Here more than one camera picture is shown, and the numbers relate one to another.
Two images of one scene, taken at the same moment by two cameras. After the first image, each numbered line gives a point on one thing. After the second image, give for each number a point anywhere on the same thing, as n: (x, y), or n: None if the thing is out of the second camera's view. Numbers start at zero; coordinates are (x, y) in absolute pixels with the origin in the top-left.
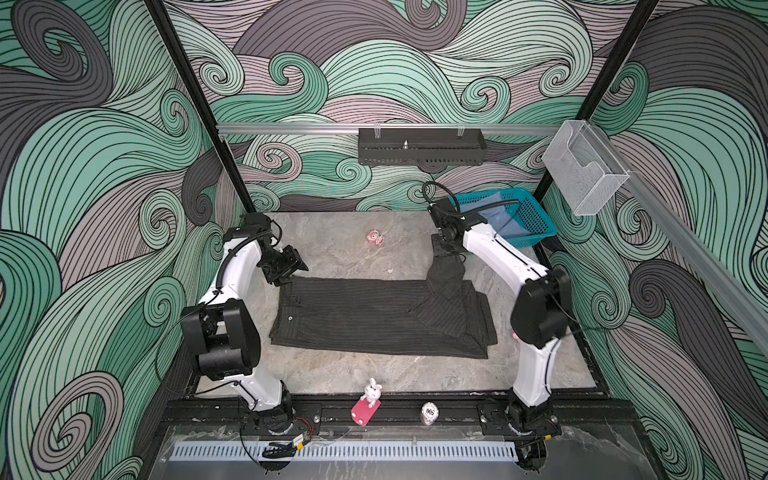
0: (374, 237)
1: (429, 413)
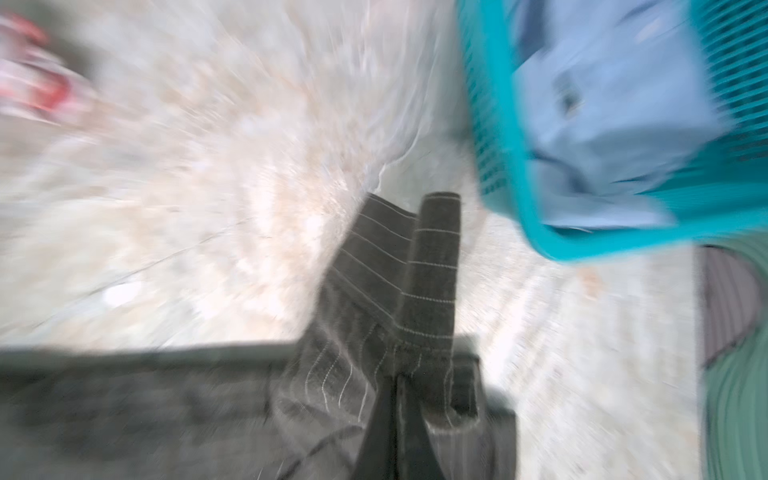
0: (36, 80)
1: None
